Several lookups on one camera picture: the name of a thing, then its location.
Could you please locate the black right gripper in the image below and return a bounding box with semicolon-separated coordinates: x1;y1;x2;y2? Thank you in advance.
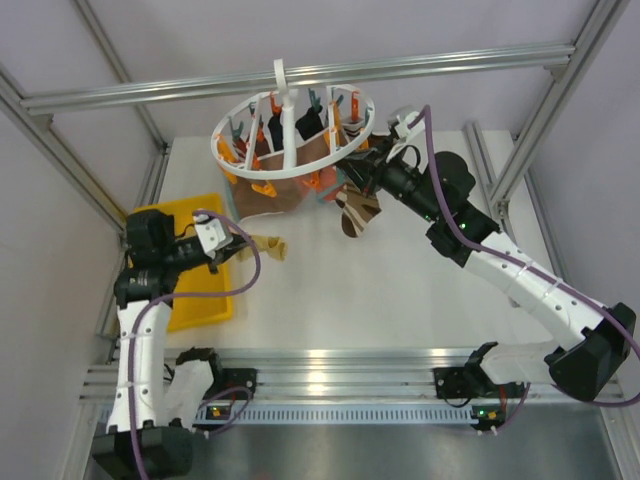
337;135;441;223

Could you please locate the yellow beige sock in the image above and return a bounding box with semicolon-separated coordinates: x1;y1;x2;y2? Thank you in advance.
236;235;288;262

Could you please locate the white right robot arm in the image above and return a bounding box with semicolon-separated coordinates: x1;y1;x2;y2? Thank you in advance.
337;139;639;404

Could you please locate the salmon pink sock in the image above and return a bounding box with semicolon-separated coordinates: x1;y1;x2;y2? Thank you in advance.
316;166;345;203

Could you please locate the yellow plastic tray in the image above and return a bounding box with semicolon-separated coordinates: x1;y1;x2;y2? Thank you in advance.
133;193;233;333

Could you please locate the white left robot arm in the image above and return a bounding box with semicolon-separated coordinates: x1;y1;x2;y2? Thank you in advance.
91;209;259;479

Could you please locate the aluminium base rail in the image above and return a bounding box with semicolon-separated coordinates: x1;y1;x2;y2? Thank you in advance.
79;347;621;404

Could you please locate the large brown sock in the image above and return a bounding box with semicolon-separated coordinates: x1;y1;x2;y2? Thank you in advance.
224;136;330;221

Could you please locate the white slotted cable duct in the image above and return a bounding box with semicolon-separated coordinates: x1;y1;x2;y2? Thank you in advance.
194;402;478;428

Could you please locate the black sock on hanger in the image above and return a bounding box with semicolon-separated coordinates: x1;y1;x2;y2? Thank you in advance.
295;107;324;141

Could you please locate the purple cable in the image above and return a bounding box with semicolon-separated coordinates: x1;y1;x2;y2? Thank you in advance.
127;209;262;480
399;103;640;406

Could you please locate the brown striped sock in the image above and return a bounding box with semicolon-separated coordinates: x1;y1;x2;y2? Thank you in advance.
334;181;382;238

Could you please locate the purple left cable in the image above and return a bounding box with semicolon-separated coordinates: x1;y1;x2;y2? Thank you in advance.
127;209;262;480

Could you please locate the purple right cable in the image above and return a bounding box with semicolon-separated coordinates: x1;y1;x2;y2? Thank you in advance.
399;103;640;406

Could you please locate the white round clip hanger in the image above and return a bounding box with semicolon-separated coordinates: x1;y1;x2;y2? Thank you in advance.
210;59;376;188

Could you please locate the aluminium top crossbar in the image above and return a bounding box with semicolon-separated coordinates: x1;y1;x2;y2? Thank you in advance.
20;43;576;115

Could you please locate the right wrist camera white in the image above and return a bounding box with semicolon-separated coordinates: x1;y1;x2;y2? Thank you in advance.
387;106;425;152

